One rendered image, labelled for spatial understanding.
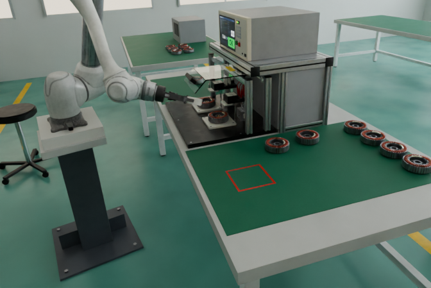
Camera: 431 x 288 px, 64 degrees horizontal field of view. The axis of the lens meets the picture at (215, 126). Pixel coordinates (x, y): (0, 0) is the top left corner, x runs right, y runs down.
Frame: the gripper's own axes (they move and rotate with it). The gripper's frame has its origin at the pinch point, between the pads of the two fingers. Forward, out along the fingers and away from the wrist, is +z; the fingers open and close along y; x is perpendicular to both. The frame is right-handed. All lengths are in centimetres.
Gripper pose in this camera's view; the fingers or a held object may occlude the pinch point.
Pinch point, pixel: (199, 102)
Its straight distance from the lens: 158.4
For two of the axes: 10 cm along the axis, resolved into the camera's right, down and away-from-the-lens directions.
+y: 0.4, 0.8, -10.0
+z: 9.8, 2.0, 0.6
